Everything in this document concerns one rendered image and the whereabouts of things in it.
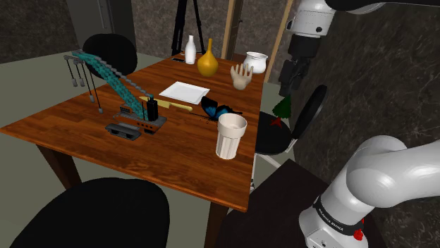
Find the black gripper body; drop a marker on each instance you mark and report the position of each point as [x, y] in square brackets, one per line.
[303, 46]

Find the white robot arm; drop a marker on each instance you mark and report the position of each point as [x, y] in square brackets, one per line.
[381, 178]

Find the white round pot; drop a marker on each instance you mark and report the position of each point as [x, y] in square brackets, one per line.
[256, 63]

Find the small green tree figure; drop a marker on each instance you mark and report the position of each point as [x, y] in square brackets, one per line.
[283, 108]

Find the beige hand figure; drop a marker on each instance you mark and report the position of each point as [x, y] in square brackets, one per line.
[241, 79]

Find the black round chair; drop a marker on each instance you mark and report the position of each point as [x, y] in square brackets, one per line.
[103, 216]
[271, 137]
[113, 51]

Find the yellow long-neck vase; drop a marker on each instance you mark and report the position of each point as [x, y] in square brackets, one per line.
[207, 64]

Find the blue butterfly figure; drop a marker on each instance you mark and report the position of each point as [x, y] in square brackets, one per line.
[210, 109]

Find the white bottle vase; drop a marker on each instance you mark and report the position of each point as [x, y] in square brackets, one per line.
[190, 51]

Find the beige ribbed cup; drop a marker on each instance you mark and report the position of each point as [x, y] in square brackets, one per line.
[229, 139]

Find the black tripod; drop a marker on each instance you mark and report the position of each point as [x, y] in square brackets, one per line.
[180, 31]

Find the small flat black device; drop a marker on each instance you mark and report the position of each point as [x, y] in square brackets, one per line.
[178, 59]

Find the white square plate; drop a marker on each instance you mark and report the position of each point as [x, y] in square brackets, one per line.
[185, 92]

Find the yellow knife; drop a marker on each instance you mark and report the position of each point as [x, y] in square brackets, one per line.
[178, 105]

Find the brown wooden table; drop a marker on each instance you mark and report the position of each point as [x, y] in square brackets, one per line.
[178, 154]

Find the teal toy crane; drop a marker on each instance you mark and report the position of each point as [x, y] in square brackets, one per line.
[121, 83]

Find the grey door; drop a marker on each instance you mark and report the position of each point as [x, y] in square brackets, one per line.
[89, 17]

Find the wooden frame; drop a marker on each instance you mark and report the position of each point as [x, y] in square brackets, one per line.
[229, 27]

